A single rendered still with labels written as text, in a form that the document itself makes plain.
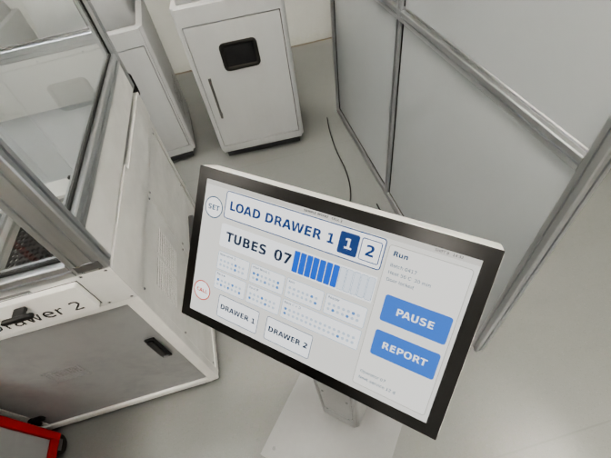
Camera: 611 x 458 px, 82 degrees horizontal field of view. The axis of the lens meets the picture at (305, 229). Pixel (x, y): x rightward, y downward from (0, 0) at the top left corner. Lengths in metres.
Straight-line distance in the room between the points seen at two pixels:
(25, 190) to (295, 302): 0.54
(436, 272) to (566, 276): 1.62
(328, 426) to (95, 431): 1.00
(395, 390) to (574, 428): 1.25
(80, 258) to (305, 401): 1.05
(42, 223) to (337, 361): 0.64
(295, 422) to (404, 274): 1.15
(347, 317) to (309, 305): 0.07
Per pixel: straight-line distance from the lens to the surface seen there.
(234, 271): 0.67
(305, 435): 1.60
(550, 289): 2.06
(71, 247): 0.94
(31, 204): 0.86
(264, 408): 1.68
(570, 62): 1.01
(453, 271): 0.54
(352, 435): 1.58
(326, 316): 0.61
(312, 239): 0.58
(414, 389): 0.62
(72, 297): 1.06
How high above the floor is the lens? 1.60
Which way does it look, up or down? 50 degrees down
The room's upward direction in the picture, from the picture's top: 11 degrees counter-clockwise
